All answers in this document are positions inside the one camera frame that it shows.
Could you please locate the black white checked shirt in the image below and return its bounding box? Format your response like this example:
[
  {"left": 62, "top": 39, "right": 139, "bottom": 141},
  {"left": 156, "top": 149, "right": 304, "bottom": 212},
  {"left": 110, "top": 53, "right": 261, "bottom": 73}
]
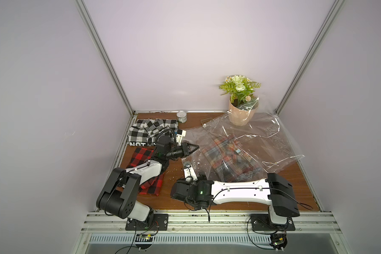
[{"left": 128, "top": 119, "right": 178, "bottom": 147}]

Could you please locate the red black checked shirt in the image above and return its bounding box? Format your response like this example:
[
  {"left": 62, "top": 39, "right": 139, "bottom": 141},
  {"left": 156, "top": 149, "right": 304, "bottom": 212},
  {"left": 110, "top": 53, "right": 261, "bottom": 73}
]
[{"left": 125, "top": 147, "right": 164, "bottom": 196}]

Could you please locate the multicolour tartan shirt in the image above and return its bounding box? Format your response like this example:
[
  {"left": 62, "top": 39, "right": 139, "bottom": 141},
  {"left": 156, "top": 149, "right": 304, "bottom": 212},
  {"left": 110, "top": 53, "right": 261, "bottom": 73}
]
[{"left": 201, "top": 135, "right": 265, "bottom": 182}]

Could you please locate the clear plastic vacuum bag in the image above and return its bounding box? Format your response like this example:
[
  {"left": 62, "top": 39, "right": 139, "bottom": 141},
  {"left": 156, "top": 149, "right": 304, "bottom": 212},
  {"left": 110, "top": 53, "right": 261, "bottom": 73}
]
[{"left": 182, "top": 96, "right": 304, "bottom": 182}]

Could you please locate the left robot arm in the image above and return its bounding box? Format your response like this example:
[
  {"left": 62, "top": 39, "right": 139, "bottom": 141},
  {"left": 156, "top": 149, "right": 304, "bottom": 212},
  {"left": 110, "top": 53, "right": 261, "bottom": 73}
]
[{"left": 96, "top": 135, "right": 200, "bottom": 224}]

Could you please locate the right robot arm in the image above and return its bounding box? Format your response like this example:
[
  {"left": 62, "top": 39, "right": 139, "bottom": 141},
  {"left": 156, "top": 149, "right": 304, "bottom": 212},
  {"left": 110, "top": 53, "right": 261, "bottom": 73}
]
[{"left": 170, "top": 173, "right": 300, "bottom": 225}]

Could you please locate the brown plastic scoop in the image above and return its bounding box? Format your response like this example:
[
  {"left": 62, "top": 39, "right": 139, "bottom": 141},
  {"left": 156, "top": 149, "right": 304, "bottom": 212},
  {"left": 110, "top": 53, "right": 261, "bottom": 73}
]
[{"left": 201, "top": 117, "right": 221, "bottom": 128}]

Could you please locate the small labelled tin can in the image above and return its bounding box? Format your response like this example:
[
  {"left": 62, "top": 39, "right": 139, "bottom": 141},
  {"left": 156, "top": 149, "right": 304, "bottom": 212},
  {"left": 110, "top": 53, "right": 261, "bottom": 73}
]
[{"left": 176, "top": 111, "right": 187, "bottom": 123}]

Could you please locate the potted artificial flower plant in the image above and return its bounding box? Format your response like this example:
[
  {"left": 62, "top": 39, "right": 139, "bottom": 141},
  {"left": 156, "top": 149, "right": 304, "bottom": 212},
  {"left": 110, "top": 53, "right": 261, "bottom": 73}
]
[{"left": 219, "top": 75, "right": 261, "bottom": 126}]

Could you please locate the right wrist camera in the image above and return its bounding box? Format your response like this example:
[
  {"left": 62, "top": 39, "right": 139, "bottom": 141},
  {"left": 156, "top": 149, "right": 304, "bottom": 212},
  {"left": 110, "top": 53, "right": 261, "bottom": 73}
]
[{"left": 184, "top": 162, "right": 197, "bottom": 182}]

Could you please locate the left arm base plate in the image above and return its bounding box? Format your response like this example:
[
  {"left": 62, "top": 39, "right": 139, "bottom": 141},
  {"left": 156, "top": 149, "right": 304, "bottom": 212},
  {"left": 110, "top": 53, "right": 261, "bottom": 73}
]
[{"left": 125, "top": 213, "right": 168, "bottom": 231}]

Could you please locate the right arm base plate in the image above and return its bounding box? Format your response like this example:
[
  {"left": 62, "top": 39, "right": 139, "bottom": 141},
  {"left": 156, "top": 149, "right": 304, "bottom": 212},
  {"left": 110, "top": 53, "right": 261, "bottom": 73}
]
[{"left": 250, "top": 214, "right": 296, "bottom": 232}]

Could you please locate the aluminium rail frame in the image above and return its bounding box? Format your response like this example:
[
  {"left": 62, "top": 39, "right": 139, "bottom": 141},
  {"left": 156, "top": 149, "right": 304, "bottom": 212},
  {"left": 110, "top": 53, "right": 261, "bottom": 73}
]
[{"left": 72, "top": 210, "right": 352, "bottom": 254}]

